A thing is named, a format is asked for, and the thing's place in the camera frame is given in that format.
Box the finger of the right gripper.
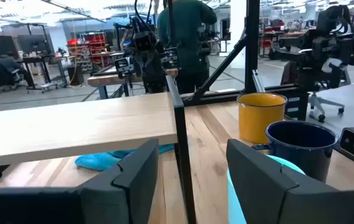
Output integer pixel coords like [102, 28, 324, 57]
[114, 56, 135, 80]
[160, 46, 180, 70]

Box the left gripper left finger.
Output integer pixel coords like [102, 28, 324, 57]
[78, 138, 160, 224]

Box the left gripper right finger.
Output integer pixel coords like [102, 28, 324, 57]
[226, 139, 333, 224]

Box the teal plastic mug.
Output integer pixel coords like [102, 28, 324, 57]
[226, 154, 307, 224]

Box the shelf rack with red bins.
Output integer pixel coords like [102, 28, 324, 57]
[67, 32, 109, 72]

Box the wooden shelf with black legs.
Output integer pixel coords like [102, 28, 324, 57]
[0, 75, 197, 224]

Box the wooden workbench with blue legs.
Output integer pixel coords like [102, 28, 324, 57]
[86, 67, 179, 100]

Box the blue microfibre cloth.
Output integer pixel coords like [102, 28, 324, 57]
[74, 143, 175, 171]

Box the black waste bin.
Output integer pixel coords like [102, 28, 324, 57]
[67, 63, 85, 86]

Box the dark blue speckled enamel mug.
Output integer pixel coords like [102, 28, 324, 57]
[253, 120, 339, 184]

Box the yellow enamel mug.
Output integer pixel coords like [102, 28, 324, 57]
[236, 92, 288, 144]

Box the black desk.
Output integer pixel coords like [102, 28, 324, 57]
[21, 54, 68, 93]

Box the black computer monitor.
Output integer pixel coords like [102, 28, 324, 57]
[17, 34, 52, 55]

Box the grey office chair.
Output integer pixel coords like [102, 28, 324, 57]
[307, 67, 352, 123]

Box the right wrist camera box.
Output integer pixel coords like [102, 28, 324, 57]
[133, 30, 157, 53]

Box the black metal rig frame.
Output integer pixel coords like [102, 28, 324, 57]
[166, 0, 310, 121]

